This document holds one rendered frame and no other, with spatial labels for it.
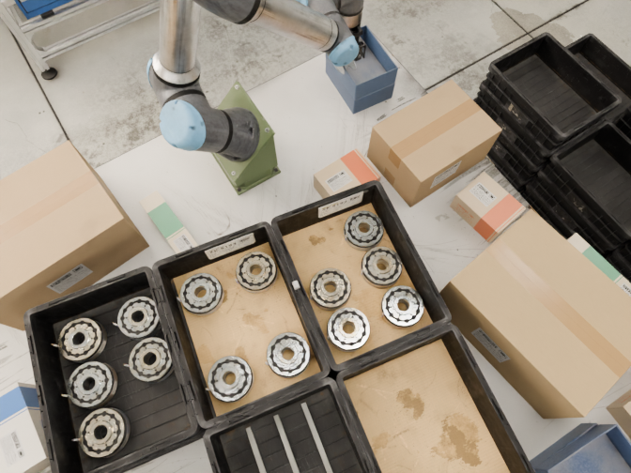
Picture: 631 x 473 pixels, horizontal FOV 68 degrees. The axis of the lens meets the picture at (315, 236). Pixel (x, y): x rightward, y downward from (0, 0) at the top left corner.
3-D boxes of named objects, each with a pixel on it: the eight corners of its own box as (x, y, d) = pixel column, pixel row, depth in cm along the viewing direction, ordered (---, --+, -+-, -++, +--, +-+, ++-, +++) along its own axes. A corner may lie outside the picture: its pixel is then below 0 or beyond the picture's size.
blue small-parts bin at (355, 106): (325, 71, 162) (325, 56, 155) (362, 56, 165) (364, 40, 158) (353, 114, 155) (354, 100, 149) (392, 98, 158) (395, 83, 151)
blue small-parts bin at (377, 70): (325, 56, 155) (325, 40, 149) (364, 40, 158) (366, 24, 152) (354, 100, 149) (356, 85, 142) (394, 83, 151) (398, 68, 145)
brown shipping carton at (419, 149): (410, 207, 142) (421, 182, 127) (366, 156, 149) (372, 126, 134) (484, 159, 149) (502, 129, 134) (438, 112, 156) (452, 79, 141)
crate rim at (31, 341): (27, 313, 109) (22, 312, 107) (152, 267, 114) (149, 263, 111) (61, 493, 95) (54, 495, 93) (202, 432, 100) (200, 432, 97)
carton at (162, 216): (146, 210, 142) (138, 201, 136) (162, 199, 143) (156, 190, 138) (188, 269, 135) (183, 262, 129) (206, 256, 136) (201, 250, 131)
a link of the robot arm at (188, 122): (208, 162, 127) (167, 159, 116) (191, 122, 130) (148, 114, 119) (236, 135, 121) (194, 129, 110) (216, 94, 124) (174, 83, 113)
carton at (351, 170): (336, 215, 141) (337, 204, 134) (313, 186, 145) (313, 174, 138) (377, 188, 145) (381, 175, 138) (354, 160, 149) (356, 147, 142)
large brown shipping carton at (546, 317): (430, 301, 131) (449, 281, 113) (502, 237, 139) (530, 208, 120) (543, 419, 120) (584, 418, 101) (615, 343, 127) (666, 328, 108)
